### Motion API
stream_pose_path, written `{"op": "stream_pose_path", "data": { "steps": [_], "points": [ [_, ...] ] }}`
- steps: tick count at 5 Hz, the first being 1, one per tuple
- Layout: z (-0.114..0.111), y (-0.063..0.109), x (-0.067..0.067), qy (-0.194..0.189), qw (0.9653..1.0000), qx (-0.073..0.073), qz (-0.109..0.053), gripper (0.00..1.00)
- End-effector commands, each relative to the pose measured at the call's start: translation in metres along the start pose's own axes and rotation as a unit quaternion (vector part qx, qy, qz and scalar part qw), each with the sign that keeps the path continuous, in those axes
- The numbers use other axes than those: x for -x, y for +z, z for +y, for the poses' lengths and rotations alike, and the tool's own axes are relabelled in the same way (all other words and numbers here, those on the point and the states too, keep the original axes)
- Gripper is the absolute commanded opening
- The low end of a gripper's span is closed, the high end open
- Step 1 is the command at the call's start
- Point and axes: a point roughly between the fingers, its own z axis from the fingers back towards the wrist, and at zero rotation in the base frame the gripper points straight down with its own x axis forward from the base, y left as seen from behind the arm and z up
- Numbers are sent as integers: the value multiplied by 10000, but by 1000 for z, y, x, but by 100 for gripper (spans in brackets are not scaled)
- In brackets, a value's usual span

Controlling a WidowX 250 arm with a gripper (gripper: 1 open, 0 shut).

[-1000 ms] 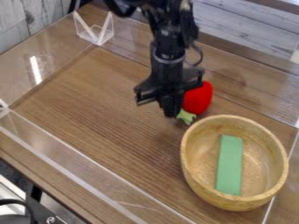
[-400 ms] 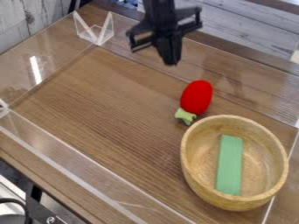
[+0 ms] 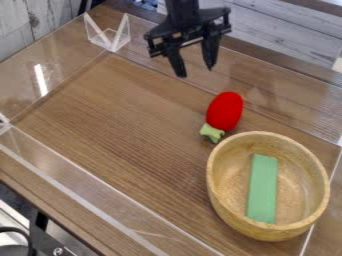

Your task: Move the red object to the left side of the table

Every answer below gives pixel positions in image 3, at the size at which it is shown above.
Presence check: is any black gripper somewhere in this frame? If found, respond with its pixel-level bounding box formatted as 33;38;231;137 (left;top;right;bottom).
144;7;231;78

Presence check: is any red plush strawberry toy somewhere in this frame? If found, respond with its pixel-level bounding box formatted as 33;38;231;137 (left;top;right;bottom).
199;91;243;144

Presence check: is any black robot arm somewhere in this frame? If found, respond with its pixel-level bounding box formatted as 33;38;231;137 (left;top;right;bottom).
144;0;231;78

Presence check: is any wooden oval bowl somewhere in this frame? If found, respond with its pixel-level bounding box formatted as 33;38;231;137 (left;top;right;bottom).
206;131;330;242

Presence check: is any green rectangular block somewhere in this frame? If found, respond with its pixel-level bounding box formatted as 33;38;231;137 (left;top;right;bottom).
246;154;278;224

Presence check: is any clear acrylic corner bracket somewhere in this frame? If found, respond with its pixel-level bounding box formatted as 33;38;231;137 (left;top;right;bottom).
83;13;131;53

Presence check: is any clear acrylic tray wall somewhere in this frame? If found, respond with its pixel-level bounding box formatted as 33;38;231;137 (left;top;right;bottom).
0;114;223;256

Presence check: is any black table frame leg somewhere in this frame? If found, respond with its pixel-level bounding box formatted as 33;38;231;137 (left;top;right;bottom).
29;210;76;256

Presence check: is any black cable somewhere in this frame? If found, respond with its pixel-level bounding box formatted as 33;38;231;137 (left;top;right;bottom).
0;226;35;256

